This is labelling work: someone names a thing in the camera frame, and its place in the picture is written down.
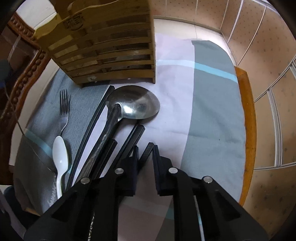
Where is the white plastic spoon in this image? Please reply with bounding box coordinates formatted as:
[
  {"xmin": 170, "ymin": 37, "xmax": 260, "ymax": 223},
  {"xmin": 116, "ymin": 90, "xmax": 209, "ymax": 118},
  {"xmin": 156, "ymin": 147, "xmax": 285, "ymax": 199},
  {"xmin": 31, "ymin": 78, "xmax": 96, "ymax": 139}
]
[{"xmin": 52, "ymin": 136, "xmax": 69, "ymax": 199}]

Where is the grey pink striped cloth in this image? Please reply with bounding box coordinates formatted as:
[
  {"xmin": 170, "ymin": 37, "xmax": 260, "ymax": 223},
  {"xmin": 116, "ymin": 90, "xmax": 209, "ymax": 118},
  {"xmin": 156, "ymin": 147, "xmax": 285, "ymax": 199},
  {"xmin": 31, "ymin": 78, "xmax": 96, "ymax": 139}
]
[{"xmin": 14, "ymin": 34, "xmax": 246, "ymax": 240}]

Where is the brown wooden utensil holder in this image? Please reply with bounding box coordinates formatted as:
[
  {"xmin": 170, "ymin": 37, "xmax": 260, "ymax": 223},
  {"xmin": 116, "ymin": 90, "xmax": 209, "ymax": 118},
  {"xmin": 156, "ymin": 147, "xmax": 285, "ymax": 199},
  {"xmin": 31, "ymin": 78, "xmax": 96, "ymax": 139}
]
[{"xmin": 34, "ymin": 1, "xmax": 156, "ymax": 85}]

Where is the steel ladle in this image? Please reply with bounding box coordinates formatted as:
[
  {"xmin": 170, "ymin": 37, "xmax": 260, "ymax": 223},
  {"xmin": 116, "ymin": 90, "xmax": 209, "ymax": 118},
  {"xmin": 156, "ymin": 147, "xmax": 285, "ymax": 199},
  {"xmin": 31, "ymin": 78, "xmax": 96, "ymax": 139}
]
[{"xmin": 76, "ymin": 85, "xmax": 161, "ymax": 181}]

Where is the black chopstick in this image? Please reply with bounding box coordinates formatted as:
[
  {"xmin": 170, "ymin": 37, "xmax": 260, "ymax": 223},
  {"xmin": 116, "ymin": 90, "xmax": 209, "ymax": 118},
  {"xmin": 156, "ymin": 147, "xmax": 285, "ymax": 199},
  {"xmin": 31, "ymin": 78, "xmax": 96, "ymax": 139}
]
[
  {"xmin": 93, "ymin": 139, "xmax": 117, "ymax": 179},
  {"xmin": 65, "ymin": 85, "xmax": 115, "ymax": 191},
  {"xmin": 112, "ymin": 124, "xmax": 145, "ymax": 169},
  {"xmin": 138, "ymin": 142, "xmax": 154, "ymax": 169}
]

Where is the carved brown wooden chair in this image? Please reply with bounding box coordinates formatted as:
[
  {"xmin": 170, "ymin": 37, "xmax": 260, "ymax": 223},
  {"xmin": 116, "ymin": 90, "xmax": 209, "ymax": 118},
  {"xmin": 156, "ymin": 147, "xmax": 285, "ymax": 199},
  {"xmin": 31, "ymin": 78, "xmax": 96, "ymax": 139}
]
[{"xmin": 1, "ymin": 13, "xmax": 257, "ymax": 205}]

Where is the steel fork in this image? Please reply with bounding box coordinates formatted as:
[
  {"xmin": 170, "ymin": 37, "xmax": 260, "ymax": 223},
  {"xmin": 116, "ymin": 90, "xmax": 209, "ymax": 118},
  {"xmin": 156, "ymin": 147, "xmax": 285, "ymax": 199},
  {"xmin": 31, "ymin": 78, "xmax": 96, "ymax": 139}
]
[{"xmin": 59, "ymin": 89, "xmax": 70, "ymax": 135}]

